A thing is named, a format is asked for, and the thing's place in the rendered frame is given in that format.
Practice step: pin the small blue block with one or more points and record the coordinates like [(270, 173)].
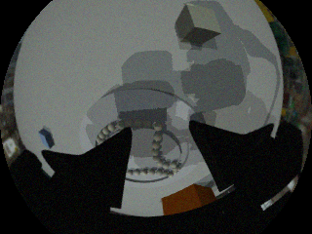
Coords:
[(46, 138)]

